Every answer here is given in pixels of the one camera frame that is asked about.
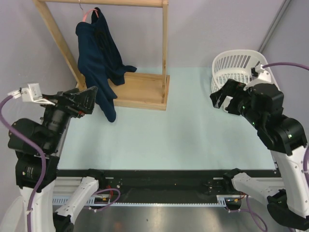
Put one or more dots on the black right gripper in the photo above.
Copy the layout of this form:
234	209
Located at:
230	89

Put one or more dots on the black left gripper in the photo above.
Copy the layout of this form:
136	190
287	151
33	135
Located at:
77	103

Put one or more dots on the navy blue shorts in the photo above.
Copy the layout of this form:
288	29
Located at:
99	61

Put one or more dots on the pink clothes hanger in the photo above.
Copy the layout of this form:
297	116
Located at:
86	14

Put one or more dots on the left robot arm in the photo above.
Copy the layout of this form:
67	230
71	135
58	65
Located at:
36	146

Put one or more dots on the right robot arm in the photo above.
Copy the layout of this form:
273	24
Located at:
261	105

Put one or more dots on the white plastic laundry basket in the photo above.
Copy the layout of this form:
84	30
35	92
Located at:
236	65

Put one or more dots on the wooden clothes rack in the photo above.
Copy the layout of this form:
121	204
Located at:
141	90

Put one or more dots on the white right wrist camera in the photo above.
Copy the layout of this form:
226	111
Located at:
258	72

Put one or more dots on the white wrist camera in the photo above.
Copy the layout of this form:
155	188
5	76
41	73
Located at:
31	93
258	72

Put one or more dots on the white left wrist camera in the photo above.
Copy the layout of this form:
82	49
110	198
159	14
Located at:
31	93

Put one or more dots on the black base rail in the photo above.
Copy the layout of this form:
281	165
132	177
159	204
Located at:
144	186

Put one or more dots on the white slotted cable duct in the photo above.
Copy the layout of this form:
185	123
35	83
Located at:
102	201

